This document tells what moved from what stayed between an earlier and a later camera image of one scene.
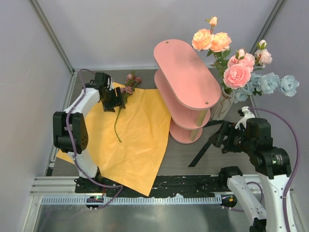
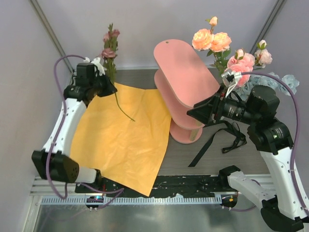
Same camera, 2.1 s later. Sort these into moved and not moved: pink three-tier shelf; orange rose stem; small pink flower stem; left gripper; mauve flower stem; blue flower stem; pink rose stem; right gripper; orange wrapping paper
Moved: left gripper; mauve flower stem; right gripper
Not moved: pink three-tier shelf; blue flower stem; orange wrapping paper; small pink flower stem; orange rose stem; pink rose stem
